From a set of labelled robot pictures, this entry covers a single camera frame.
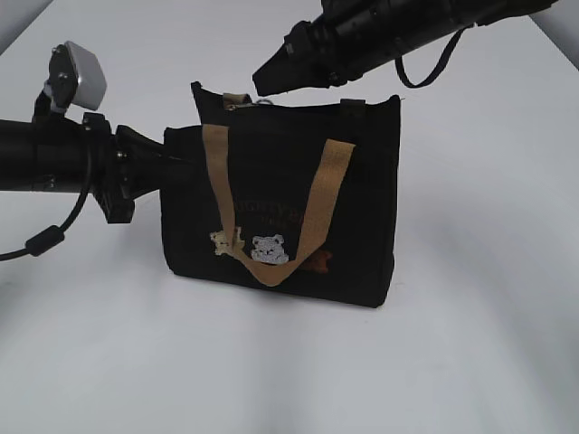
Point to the black canvas tote bag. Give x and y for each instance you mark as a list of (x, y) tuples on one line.
[(297, 200)]

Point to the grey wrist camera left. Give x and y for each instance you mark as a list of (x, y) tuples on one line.
[(75, 77)]

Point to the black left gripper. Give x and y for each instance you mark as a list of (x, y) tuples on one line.
[(127, 165)]

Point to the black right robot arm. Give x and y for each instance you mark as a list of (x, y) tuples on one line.
[(417, 23)]

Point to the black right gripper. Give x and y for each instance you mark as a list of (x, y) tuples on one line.
[(347, 40)]

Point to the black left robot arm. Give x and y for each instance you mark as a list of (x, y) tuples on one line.
[(51, 156)]

